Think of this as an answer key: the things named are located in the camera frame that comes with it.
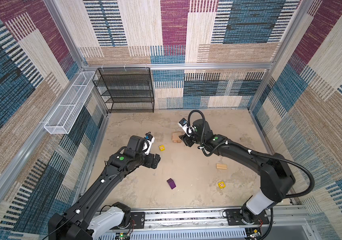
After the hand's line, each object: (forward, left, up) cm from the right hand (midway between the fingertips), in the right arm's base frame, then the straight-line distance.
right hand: (185, 133), depth 86 cm
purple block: (-22, +9, -16) cm, 29 cm away
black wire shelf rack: (+40, +40, +1) cm, 57 cm away
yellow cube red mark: (-24, -19, -15) cm, 34 cm away
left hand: (-12, +18, 0) cm, 22 cm away
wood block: (-13, -21, -16) cm, 30 cm away
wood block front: (+7, +5, -11) cm, 14 cm away
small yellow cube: (-1, +14, -14) cm, 20 cm away
